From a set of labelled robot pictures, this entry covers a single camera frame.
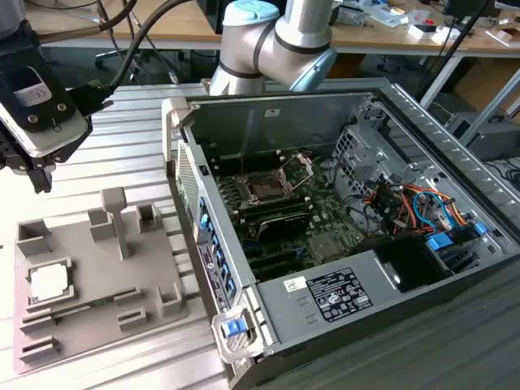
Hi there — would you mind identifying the silver CPU chip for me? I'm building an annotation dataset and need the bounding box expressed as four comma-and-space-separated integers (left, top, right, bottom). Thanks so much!
30, 266, 71, 302

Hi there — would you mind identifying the CPU socket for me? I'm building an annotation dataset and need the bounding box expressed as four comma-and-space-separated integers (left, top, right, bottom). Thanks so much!
243, 170, 294, 204

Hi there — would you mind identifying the grey parts rack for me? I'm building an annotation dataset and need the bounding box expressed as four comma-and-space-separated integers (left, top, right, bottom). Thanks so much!
11, 187, 194, 377

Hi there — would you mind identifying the office chair base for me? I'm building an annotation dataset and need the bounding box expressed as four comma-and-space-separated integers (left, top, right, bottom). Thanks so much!
95, 48, 184, 85

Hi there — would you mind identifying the green RAM stick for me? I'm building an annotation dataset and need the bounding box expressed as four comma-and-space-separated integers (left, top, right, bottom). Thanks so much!
52, 286, 137, 319

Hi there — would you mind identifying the wooden desk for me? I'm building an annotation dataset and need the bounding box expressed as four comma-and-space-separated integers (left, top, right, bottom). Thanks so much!
24, 0, 520, 54

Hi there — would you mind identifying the black monitor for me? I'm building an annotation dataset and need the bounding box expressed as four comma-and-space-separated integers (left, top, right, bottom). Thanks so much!
197, 0, 227, 36

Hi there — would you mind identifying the black plastic shroud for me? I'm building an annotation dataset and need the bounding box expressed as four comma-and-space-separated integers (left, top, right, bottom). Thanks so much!
258, 213, 309, 243

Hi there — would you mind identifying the blue case latch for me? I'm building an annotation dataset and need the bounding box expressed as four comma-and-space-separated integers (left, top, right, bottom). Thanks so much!
222, 318, 247, 338

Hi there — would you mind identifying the metal socket cover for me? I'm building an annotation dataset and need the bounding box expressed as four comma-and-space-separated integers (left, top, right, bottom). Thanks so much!
278, 152, 314, 193

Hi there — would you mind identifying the grey power supply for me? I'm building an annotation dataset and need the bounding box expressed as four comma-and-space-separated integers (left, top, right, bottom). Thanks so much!
255, 249, 403, 346

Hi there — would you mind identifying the open PC case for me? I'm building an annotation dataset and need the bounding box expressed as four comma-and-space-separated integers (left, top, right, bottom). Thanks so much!
161, 76, 520, 387

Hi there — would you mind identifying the green motherboard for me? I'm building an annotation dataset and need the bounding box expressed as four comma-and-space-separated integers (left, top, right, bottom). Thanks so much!
214, 154, 366, 281

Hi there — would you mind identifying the grey chipset heatsink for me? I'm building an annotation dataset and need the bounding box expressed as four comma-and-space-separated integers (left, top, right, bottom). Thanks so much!
306, 234, 340, 263

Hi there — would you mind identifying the silver metal drive cage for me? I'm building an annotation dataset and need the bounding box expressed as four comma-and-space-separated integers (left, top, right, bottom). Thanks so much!
331, 123, 407, 196

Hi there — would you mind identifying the blue disk carrier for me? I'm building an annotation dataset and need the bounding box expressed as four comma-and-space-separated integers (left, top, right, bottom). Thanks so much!
426, 231, 455, 252

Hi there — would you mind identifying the black stand pole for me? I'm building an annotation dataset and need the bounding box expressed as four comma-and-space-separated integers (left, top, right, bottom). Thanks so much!
418, 0, 495, 102

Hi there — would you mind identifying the grey PC tower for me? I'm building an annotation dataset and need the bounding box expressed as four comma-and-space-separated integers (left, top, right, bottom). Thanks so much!
446, 111, 520, 162

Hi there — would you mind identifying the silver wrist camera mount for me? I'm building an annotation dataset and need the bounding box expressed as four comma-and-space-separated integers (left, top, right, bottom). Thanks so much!
0, 52, 94, 159

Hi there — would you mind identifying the thick black cable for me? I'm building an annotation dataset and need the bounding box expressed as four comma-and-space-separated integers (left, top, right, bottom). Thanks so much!
67, 0, 200, 119

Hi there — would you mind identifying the braided metal-ended hose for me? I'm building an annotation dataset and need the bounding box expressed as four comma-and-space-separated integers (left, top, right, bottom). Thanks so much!
36, 0, 139, 44

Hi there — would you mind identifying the coloured wire bundle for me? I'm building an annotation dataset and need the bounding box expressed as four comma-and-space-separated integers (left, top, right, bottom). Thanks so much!
363, 182, 470, 239

